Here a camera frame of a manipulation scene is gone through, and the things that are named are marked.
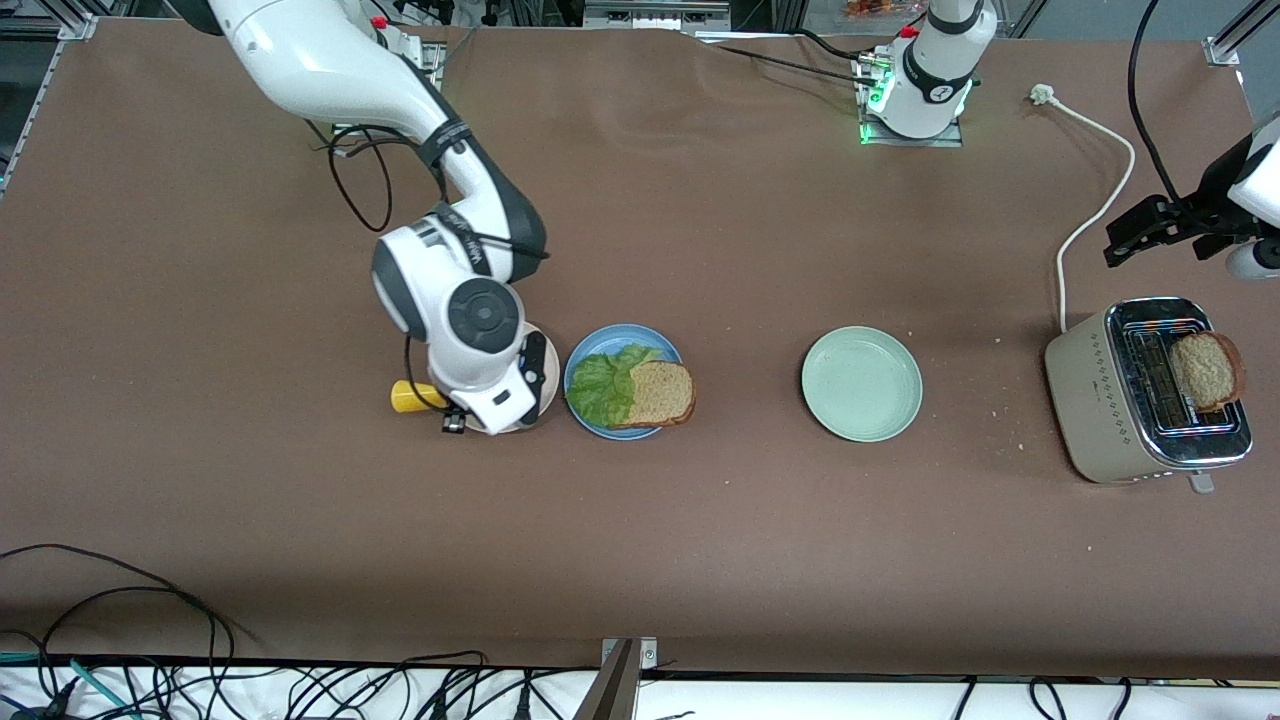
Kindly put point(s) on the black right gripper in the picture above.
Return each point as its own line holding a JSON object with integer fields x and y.
{"x": 453, "y": 423}

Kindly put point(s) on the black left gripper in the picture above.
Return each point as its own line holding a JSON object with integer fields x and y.
{"x": 1192, "y": 218}

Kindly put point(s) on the green lettuce leaf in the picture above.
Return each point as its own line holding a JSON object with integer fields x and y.
{"x": 600, "y": 385}

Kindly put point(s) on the yellow mustard squeeze bottle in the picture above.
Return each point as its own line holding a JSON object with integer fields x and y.
{"x": 412, "y": 396}

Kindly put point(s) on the brown bread slice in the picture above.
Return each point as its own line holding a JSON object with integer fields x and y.
{"x": 1205, "y": 370}
{"x": 660, "y": 395}

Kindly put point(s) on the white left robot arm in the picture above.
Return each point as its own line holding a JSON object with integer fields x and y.
{"x": 935, "y": 70}

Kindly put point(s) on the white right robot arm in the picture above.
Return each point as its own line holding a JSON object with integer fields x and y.
{"x": 330, "y": 70}

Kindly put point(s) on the beige round plate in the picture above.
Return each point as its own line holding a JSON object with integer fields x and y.
{"x": 540, "y": 410}

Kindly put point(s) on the blue round plate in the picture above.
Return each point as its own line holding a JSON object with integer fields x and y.
{"x": 600, "y": 338}

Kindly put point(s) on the pale green round plate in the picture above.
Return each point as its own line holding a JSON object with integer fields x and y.
{"x": 861, "y": 384}

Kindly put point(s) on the beige chrome toaster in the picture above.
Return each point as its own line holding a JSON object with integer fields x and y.
{"x": 1090, "y": 400}

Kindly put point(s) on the orange packaged item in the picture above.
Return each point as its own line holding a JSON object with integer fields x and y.
{"x": 875, "y": 8}

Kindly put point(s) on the silver power strip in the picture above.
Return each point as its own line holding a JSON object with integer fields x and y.
{"x": 655, "y": 15}

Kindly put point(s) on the aluminium frame rail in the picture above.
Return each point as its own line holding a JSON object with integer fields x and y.
{"x": 1222, "y": 50}
{"x": 40, "y": 100}

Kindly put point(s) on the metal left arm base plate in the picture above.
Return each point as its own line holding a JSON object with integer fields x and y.
{"x": 910, "y": 142}

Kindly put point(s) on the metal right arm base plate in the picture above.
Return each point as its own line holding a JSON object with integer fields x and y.
{"x": 437, "y": 58}

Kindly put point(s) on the grey metal camera post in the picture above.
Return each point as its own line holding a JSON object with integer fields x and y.
{"x": 615, "y": 690}

